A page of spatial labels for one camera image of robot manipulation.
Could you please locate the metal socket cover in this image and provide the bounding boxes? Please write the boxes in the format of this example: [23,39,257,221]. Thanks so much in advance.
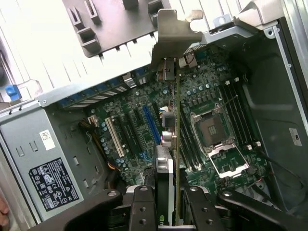
[207,143,250,179]

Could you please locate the blue expansion slot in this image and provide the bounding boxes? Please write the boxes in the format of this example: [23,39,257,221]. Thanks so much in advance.
[142,105,161,144]

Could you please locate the green motherboard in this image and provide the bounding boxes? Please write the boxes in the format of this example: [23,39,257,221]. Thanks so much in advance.
[83,48,273,193]

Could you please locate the white power connector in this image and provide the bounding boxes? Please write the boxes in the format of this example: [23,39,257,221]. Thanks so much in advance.
[87,115,99,128]

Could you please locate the black looped wire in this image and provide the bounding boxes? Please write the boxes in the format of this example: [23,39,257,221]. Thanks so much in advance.
[260,151,306,193]

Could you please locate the open black PC case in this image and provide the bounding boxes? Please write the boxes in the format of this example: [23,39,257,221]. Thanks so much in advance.
[0,7,308,231]

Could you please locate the black expansion slot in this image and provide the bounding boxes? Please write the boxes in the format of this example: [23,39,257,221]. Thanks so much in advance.
[127,111,151,154]
[116,115,142,158]

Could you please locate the CPU socket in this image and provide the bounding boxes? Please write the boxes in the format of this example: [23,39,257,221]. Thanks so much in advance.
[191,103,236,148]

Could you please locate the grey parts rack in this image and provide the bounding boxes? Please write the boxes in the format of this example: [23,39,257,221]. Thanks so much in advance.
[61,0,174,59]

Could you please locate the braided yellow power wire bundle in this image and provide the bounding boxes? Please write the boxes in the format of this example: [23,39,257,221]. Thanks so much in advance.
[78,117,121,189]

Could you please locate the person's hand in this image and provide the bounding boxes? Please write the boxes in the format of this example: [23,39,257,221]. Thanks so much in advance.
[0,192,11,215]

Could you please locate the white expansion slot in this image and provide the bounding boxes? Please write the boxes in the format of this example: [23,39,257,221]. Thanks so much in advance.
[104,117,126,157]

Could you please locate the grey power supply unit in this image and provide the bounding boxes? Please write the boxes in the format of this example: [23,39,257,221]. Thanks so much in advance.
[0,103,107,223]

